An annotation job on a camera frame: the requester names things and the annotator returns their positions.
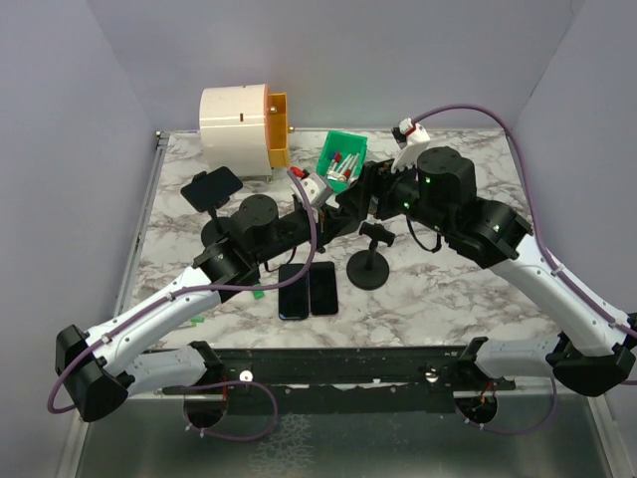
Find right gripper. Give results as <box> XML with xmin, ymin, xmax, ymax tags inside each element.
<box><xmin>335</xmin><ymin>152</ymin><xmax>452</xmax><ymax>237</ymax></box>

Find black phone stand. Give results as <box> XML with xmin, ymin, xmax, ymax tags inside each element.
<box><xmin>346</xmin><ymin>222</ymin><xmax>395</xmax><ymax>291</ymax></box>
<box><xmin>180</xmin><ymin>166</ymin><xmax>243</xmax><ymax>246</ymax></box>

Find purple edged phone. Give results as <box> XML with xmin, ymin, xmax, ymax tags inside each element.
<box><xmin>309</xmin><ymin>261</ymin><xmax>338</xmax><ymax>316</ymax></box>

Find black phone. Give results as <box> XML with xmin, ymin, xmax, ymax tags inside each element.
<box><xmin>278</xmin><ymin>264</ymin><xmax>310</xmax><ymax>321</ymax></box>

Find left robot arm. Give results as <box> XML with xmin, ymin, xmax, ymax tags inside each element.
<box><xmin>47</xmin><ymin>193</ymin><xmax>367</xmax><ymax>422</ymax></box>

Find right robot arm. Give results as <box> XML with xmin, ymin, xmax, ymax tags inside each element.
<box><xmin>336</xmin><ymin>146</ymin><xmax>636</xmax><ymax>396</ymax></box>

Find markers in green bin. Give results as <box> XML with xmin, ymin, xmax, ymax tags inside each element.
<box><xmin>326</xmin><ymin>153</ymin><xmax>359</xmax><ymax>184</ymax></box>

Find green plastic bin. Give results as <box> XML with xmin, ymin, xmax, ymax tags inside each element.
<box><xmin>316</xmin><ymin>130</ymin><xmax>367</xmax><ymax>193</ymax></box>

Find orange drawer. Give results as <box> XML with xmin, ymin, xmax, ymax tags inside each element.
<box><xmin>266</xmin><ymin>93</ymin><xmax>291</xmax><ymax>168</ymax></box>

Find white round drawer cabinet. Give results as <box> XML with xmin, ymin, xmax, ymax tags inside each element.
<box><xmin>199</xmin><ymin>84</ymin><xmax>272</xmax><ymax>178</ymax></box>

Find green capped marker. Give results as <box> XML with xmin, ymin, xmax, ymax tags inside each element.
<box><xmin>189</xmin><ymin>316</ymin><xmax>205</xmax><ymax>327</ymax></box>

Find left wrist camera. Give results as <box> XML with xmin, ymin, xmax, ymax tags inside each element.
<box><xmin>289</xmin><ymin>171</ymin><xmax>333</xmax><ymax>209</ymax></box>

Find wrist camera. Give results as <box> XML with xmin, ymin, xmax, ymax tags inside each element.
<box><xmin>289</xmin><ymin>171</ymin><xmax>333</xmax><ymax>209</ymax></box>
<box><xmin>391</xmin><ymin>118</ymin><xmax>431</xmax><ymax>173</ymax></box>

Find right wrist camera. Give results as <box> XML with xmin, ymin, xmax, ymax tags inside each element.
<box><xmin>391</xmin><ymin>118</ymin><xmax>431</xmax><ymax>173</ymax></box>

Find black front mounting rail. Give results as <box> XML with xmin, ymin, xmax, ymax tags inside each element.
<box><xmin>183</xmin><ymin>346</ymin><xmax>515</xmax><ymax>422</ymax></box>

